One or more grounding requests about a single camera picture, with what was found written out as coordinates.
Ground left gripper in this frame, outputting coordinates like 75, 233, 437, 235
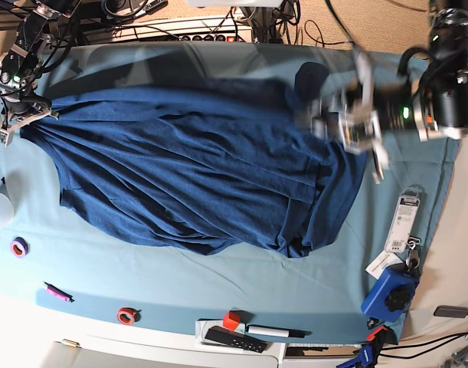
294, 48, 390, 183

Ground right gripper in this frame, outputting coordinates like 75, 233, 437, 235
0, 95, 59, 146

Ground blue t-shirt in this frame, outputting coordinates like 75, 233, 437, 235
21, 62, 368, 258

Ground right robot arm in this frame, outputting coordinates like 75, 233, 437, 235
0, 1, 80, 146

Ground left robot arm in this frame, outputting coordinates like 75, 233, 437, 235
296, 1, 468, 182

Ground purple tape roll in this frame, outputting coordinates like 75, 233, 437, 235
10, 237, 29, 258

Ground grey blister package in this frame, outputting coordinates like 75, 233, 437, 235
384, 186, 423, 253

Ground keys with carabiner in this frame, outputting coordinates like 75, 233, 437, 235
405, 236, 421, 278

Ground pink marker pen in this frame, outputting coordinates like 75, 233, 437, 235
43, 282, 74, 303

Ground white paper card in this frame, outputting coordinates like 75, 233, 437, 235
365, 251, 403, 280

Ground light blue table cloth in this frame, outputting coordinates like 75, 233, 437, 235
0, 41, 460, 343

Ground blue box black knob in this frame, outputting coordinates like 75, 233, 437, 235
361, 265, 421, 323

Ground red tape roll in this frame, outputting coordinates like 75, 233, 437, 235
116, 307, 141, 326

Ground grey small device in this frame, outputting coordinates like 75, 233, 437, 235
434, 305, 468, 319

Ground white black marker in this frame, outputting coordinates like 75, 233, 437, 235
245, 325, 310, 339

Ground red cube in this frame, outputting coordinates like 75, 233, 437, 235
222, 310, 242, 331

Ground blue spring clamp bottom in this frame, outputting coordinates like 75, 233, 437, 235
336, 326, 394, 368

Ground black remote control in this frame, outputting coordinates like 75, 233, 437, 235
205, 326, 268, 353

